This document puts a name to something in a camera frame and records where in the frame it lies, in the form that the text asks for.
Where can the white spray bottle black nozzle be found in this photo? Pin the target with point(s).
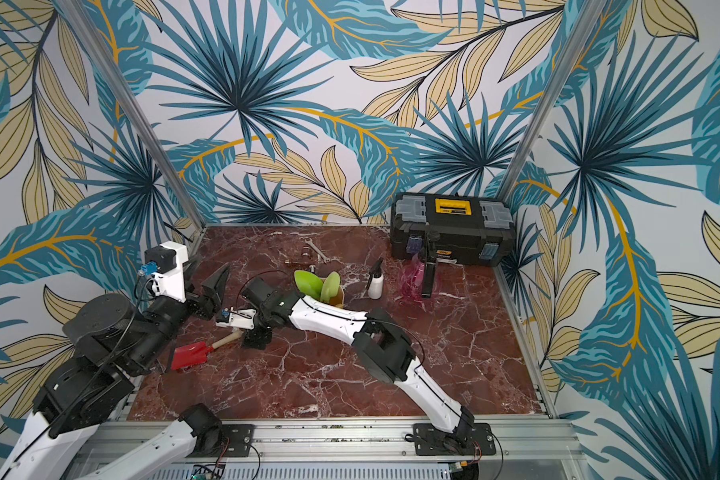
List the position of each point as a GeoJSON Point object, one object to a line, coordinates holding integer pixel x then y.
{"type": "Point", "coordinates": [375, 281]}

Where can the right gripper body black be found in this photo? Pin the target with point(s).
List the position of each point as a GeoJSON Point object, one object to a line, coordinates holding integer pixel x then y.
{"type": "Point", "coordinates": [258, 321]}

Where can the black yellow plastic toolbox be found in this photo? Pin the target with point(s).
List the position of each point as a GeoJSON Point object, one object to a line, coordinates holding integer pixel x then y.
{"type": "Point", "coordinates": [451, 229]}

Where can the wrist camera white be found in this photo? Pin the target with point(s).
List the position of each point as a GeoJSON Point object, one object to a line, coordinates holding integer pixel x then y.
{"type": "Point", "coordinates": [240, 319]}
{"type": "Point", "coordinates": [163, 269]}

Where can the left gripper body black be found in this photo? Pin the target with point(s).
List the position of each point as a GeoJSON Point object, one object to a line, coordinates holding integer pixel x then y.
{"type": "Point", "coordinates": [197, 305]}

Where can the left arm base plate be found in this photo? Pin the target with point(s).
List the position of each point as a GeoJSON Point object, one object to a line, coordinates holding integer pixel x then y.
{"type": "Point", "coordinates": [234, 439]}

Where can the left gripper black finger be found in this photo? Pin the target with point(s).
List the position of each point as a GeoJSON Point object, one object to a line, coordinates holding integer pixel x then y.
{"type": "Point", "coordinates": [214, 288]}
{"type": "Point", "coordinates": [189, 269]}

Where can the terracotta plastic flower pot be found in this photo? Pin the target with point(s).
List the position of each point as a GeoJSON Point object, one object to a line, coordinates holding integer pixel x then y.
{"type": "Point", "coordinates": [339, 300]}

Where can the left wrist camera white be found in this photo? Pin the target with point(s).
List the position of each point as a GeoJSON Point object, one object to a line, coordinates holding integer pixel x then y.
{"type": "Point", "coordinates": [163, 269]}

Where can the silver open-end wrench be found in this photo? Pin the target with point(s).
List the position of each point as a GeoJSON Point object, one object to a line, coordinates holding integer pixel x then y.
{"type": "Point", "coordinates": [318, 252]}

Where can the aluminium front rail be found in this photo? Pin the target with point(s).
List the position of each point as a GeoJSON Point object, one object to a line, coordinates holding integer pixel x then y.
{"type": "Point", "coordinates": [527, 447]}

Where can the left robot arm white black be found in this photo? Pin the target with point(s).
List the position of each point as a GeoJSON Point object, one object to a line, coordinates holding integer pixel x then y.
{"type": "Point", "coordinates": [113, 342]}

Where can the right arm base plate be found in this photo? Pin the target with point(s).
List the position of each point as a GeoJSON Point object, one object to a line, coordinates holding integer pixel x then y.
{"type": "Point", "coordinates": [475, 442]}

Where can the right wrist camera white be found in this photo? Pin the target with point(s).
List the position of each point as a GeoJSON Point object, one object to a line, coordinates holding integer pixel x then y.
{"type": "Point", "coordinates": [240, 319]}

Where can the bright green toy trowel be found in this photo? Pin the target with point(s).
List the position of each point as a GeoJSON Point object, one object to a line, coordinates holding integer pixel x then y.
{"type": "Point", "coordinates": [309, 283]}

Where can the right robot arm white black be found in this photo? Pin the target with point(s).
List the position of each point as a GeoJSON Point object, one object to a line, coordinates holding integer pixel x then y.
{"type": "Point", "coordinates": [383, 348]}

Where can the pink spray bottle black nozzle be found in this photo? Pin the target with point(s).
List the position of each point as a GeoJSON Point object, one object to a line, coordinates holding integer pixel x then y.
{"type": "Point", "coordinates": [417, 276]}

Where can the red toy shovel wooden handle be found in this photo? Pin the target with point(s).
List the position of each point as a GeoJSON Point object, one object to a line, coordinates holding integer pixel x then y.
{"type": "Point", "coordinates": [197, 353]}

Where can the light green toy spade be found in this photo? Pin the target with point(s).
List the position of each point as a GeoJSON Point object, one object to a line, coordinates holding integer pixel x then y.
{"type": "Point", "coordinates": [331, 287]}

